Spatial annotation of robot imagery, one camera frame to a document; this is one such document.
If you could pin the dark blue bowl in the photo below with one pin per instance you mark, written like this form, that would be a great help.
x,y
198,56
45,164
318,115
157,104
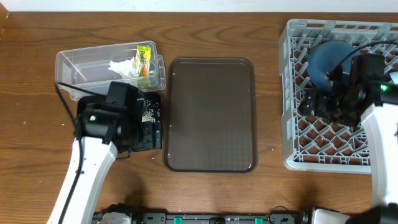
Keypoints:
x,y
323,59

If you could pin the dark brown serving tray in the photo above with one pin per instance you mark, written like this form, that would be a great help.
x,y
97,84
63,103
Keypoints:
x,y
211,116

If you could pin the grey dishwasher rack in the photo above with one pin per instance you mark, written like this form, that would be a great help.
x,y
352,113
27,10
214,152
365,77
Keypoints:
x,y
311,143

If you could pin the white tissue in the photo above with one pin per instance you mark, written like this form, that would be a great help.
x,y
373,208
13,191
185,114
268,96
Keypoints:
x,y
126,69

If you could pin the clear plastic bin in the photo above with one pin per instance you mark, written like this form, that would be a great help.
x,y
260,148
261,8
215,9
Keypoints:
x,y
87,68

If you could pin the yellow green snack wrapper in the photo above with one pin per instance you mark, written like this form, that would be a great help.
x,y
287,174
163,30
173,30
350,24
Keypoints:
x,y
142,60

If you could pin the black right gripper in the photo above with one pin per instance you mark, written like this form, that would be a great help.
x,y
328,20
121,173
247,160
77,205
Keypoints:
x,y
321,111

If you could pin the spilled white rice pile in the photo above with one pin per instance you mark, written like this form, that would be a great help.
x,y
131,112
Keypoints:
x,y
152,113

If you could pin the black plastic tray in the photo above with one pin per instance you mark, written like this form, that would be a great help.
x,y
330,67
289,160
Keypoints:
x,y
94,120

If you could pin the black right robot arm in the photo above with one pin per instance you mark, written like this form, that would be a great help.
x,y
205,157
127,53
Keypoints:
x,y
380,126

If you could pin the black rail with green clips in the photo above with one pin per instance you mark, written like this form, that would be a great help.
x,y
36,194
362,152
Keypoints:
x,y
122,213

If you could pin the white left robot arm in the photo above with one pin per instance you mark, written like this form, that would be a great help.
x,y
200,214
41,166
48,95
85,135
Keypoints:
x,y
89,165

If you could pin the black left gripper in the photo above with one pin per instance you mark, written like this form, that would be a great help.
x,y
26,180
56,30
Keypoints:
x,y
125,149

